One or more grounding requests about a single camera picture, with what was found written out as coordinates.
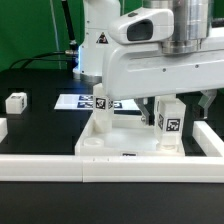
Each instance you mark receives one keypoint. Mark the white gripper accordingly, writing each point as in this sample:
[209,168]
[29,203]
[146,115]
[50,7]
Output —
[142,70]

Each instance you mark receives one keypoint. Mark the white square table top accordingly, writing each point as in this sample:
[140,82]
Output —
[128,137]

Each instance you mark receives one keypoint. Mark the white sheet with AprilTags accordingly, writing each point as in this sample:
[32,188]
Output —
[85,102]

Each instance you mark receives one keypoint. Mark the white thin pole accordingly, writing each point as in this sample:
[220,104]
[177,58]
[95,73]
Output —
[54,25]

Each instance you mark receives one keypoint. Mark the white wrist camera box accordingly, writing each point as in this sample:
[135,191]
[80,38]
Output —
[143,25]

